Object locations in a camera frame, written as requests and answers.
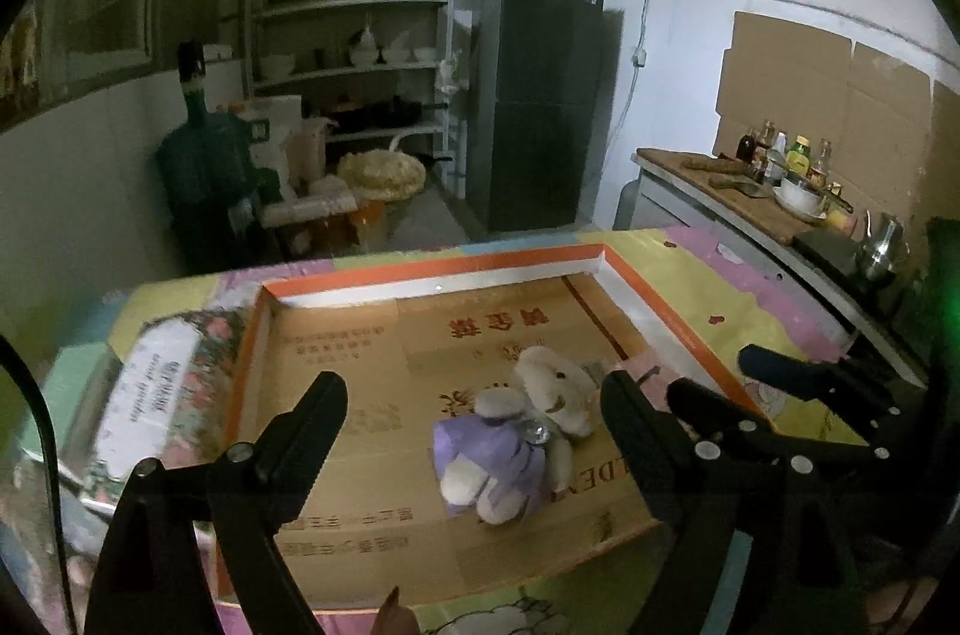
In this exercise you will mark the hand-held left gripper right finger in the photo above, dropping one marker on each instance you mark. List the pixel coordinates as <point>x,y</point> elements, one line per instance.
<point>626,414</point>

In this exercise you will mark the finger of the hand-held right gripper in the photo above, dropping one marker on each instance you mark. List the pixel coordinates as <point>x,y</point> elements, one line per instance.
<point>780,365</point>
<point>712,406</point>

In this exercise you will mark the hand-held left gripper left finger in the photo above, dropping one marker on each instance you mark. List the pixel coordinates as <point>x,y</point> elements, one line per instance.
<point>319,414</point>

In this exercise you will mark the orange-rimmed cardboard box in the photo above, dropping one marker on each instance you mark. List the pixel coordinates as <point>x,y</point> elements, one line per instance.
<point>375,365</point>

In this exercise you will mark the plush bear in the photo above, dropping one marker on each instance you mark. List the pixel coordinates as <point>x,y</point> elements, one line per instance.
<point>551,380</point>

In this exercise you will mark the cartoon printed bed sheet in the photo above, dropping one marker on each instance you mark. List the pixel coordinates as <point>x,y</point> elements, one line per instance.
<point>750,275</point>

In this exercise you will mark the steel kettle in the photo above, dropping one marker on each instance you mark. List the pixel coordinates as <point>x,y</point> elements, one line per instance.
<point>881,249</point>

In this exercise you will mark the floral tissue pack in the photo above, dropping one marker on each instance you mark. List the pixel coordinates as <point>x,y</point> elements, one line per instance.
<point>165,373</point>

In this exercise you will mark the white bowl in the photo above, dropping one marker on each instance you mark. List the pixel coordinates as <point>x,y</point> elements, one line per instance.
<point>799,199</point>

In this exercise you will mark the kitchen counter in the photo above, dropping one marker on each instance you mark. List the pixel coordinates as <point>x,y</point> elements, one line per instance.
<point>697,208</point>

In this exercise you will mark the kitchen cleaver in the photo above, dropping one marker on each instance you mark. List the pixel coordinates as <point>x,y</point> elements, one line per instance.
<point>739,185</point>

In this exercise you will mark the yellow-capped bottle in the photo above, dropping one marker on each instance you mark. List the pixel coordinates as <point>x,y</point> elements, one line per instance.
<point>799,159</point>

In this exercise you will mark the wooden cutting board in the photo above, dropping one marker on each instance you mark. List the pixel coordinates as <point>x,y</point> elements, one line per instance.
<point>697,170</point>

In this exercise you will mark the dark sauce bottle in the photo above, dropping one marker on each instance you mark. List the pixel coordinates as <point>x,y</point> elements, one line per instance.
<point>748,146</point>

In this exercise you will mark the round straw hat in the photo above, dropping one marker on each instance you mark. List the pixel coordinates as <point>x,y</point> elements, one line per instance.
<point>382,174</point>

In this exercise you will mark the green water jug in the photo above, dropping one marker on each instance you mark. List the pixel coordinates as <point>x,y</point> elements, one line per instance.
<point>202,170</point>

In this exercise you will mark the white sack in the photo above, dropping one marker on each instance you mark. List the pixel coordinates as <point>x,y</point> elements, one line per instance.
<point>274,133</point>

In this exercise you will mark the black frying pan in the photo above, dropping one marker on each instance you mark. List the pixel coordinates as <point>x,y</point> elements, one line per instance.
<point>382,114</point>

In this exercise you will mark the dark grey fridge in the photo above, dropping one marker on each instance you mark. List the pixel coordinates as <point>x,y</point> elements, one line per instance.
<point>540,95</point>

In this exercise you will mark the white metal shelf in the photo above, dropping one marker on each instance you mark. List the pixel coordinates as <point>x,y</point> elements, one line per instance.
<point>352,4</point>

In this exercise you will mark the cardboard wall sheet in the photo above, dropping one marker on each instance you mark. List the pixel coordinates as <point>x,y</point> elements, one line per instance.
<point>810,80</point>

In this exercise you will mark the window frame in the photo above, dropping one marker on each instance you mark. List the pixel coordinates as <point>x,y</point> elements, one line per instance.
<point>97,5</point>

